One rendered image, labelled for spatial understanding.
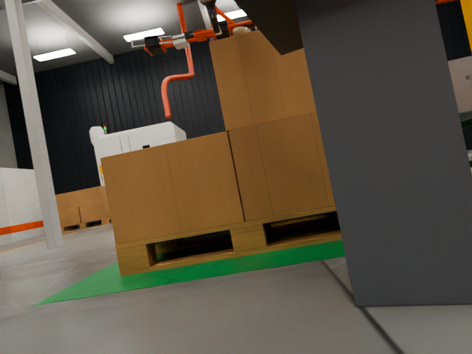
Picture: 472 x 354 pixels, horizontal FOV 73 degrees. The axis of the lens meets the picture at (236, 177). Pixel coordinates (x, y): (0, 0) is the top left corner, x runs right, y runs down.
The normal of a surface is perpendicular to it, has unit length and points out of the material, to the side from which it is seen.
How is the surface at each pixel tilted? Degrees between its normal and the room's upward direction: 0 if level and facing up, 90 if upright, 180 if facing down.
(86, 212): 90
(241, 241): 90
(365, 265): 90
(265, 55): 90
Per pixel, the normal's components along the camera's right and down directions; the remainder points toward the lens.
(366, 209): -0.39, 0.05
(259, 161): -0.12, 0.00
